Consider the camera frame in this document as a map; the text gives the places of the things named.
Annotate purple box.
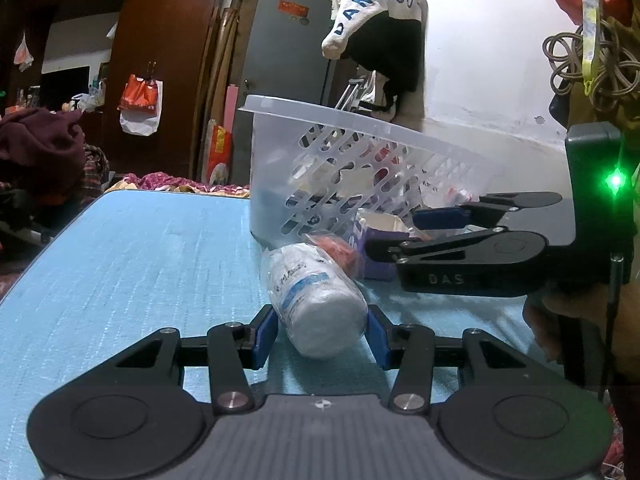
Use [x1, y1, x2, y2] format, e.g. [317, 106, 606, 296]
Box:
[350, 209, 427, 282]

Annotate orange white plastic bag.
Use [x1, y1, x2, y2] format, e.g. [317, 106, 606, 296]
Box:
[117, 74, 164, 137]

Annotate yellow blue lanyard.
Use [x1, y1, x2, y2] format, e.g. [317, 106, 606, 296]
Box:
[579, 0, 602, 97]

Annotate white cotton roll packet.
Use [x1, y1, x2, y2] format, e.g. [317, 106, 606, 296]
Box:
[261, 242, 369, 359]

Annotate wooden planks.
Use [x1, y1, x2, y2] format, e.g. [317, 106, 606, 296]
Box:
[192, 0, 251, 181]

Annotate metal crutches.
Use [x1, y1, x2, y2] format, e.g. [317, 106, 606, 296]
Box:
[333, 77, 367, 112]

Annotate pink hanging plastic bag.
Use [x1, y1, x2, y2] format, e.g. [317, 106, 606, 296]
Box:
[13, 32, 35, 74]

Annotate white black hanging garment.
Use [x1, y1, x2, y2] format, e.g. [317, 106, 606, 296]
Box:
[321, 0, 429, 127]

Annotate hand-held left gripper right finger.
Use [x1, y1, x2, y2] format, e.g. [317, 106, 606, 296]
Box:
[365, 304, 543, 415]

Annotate coil of cables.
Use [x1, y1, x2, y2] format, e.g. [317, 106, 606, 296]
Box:
[542, 15, 640, 112]

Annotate red standing packet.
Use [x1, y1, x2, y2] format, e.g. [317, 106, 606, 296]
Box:
[205, 124, 234, 187]

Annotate red door sticker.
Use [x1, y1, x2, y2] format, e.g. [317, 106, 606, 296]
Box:
[277, 1, 312, 24]

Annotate brown wooden wardrobe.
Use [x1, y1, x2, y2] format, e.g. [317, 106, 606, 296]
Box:
[0, 0, 233, 183]

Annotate red item in plastic bag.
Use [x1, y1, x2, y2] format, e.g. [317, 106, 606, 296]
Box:
[302, 231, 367, 279]

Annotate pink floral blanket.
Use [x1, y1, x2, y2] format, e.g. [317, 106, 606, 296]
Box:
[104, 172, 251, 199]

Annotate maroon cloth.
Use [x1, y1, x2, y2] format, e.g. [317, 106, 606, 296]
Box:
[0, 107, 87, 197]

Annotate plaid cloth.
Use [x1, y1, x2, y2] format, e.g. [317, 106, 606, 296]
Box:
[81, 142, 112, 194]

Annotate grey door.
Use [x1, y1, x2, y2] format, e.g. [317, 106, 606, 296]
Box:
[239, 0, 342, 112]

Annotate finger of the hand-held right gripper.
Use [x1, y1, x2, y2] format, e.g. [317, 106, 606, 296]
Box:
[412, 191, 564, 233]
[364, 226, 512, 264]

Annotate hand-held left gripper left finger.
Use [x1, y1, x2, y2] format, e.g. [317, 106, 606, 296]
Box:
[102, 304, 280, 415]

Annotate person's right hand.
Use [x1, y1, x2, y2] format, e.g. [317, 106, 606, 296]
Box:
[521, 284, 640, 378]

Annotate white plastic basket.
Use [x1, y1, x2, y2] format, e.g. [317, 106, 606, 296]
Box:
[238, 94, 507, 262]

